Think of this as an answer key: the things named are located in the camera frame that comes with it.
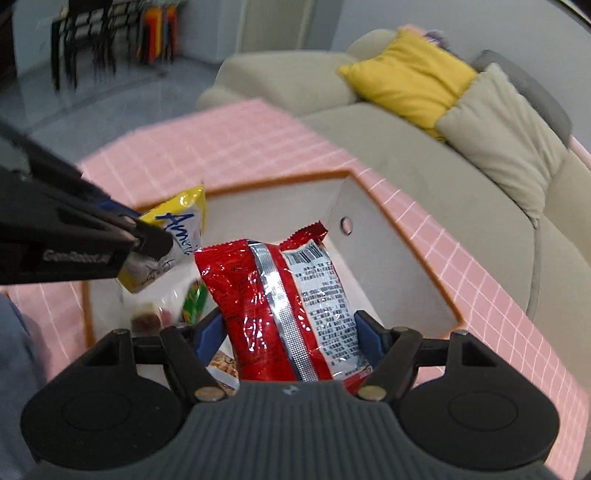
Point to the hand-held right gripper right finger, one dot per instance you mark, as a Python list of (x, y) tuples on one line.
[(367, 334)]

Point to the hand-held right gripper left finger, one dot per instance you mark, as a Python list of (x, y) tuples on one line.
[(207, 334)]

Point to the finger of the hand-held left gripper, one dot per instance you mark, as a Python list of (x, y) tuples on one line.
[(147, 240), (117, 210)]

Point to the green sausage stick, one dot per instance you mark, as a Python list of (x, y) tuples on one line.
[(196, 302)]

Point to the orange white peanut packet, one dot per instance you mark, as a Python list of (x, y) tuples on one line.
[(225, 367)]

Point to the yellow snack packet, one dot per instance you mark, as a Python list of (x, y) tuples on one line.
[(180, 212)]

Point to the large red snack packet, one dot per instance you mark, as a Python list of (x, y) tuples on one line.
[(244, 295)]

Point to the small brown candy bar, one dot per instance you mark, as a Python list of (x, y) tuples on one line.
[(145, 321)]

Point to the orange cardboard box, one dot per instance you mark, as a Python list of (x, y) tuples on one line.
[(397, 277)]

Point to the black chair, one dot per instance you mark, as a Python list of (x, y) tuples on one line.
[(83, 41)]

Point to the stack of coloured stools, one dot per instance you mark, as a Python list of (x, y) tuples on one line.
[(157, 27)]

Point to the beige sofa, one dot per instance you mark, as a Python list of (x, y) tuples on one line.
[(415, 152)]

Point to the beige cushion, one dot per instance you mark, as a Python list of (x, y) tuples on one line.
[(503, 134)]

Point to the yellow cushion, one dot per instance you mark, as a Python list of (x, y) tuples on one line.
[(411, 74)]

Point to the pink blanket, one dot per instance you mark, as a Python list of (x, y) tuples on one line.
[(581, 152)]

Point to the grey checked cushion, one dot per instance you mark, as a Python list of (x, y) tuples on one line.
[(545, 92)]

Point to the grey plush toy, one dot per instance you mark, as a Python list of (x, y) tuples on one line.
[(437, 38)]

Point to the pink box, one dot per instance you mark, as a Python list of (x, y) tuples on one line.
[(411, 31)]

